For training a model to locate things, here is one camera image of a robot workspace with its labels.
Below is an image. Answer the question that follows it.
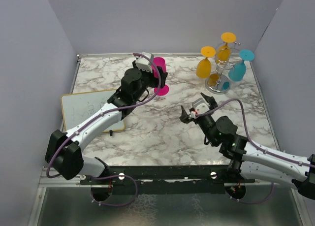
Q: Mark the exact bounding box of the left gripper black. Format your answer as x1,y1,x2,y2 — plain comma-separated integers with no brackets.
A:
133,61,166,101

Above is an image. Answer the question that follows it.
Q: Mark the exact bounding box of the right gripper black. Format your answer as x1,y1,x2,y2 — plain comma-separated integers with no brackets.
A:
181,93,218,145

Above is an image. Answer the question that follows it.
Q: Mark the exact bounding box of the pink wine glass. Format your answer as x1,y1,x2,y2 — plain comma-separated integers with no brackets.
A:
149,56,170,97

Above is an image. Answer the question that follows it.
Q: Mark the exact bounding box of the yellow wine glass front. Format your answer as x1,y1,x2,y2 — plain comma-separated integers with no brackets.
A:
196,46,216,78

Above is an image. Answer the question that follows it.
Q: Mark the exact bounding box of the yellow wine glass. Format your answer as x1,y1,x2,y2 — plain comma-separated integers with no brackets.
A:
216,32,237,65
196,46,216,78

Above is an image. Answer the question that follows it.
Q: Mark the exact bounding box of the blue wine glass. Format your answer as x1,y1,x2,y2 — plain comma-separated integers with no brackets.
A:
228,49,255,82

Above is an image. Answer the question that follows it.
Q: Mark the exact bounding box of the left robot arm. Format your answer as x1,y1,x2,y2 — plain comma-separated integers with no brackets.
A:
45,61,168,184

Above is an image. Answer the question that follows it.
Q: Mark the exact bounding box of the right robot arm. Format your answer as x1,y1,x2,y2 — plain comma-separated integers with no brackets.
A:
180,94,315,199

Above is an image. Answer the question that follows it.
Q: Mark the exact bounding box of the chrome wine glass rack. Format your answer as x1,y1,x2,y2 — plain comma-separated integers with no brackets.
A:
205,41,241,95

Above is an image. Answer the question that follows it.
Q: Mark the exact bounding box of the yellow wine glass rear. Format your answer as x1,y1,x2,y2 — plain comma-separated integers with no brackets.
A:
216,32,237,65

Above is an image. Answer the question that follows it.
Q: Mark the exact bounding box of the small yellow-framed whiteboard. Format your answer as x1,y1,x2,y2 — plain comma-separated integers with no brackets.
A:
61,89,116,130

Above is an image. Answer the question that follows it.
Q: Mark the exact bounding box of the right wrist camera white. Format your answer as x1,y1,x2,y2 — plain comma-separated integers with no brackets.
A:
189,98,211,119

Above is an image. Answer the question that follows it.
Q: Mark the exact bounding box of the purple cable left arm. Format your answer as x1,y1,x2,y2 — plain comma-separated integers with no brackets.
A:
46,52,166,179

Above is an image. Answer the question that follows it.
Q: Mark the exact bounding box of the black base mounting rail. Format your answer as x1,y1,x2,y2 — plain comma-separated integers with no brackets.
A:
80,165,254,195

